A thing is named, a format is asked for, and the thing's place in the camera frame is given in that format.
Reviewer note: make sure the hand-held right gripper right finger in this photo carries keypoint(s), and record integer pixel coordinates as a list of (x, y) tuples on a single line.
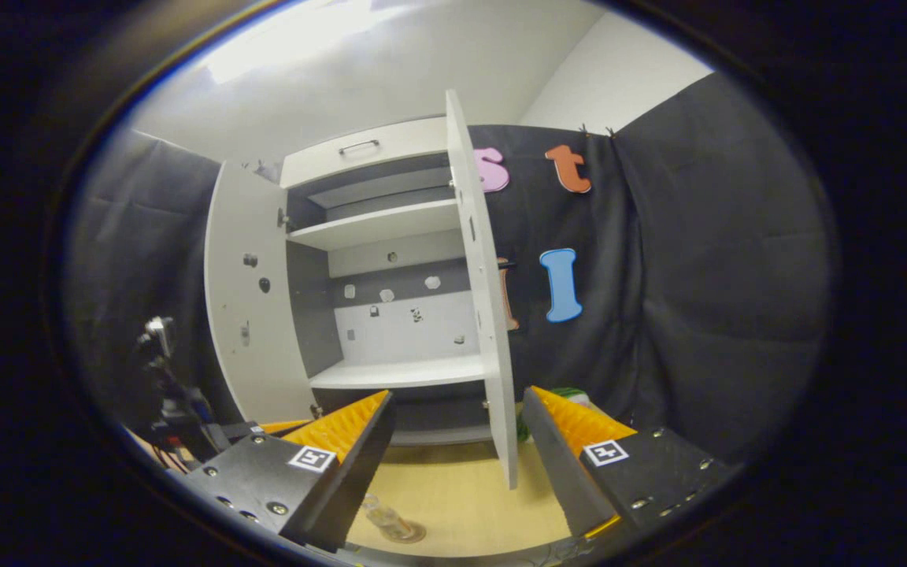
[(556, 457)]

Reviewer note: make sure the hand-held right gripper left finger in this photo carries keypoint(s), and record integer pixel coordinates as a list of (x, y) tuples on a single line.
[(359, 465)]

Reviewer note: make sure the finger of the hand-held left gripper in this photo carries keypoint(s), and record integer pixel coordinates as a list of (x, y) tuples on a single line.
[(280, 428)]

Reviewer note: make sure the clear glass bottle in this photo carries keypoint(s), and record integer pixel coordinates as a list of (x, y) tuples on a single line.
[(383, 516)]

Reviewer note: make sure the round brown coaster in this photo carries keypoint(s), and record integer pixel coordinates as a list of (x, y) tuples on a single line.
[(416, 534)]

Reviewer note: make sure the white cabinet door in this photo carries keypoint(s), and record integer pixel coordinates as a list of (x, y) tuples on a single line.
[(485, 299), (253, 331)]

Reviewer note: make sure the white cabinet bottom shelf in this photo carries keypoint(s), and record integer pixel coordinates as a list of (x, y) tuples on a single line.
[(406, 372)]

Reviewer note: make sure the white cabinet shelf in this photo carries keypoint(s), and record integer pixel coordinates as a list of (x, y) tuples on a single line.
[(379, 224), (406, 372)]

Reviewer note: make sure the green and white toy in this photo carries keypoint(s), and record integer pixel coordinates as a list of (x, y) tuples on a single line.
[(571, 392)]

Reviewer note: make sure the black backdrop cloth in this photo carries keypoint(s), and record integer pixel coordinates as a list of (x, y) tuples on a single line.
[(697, 252)]

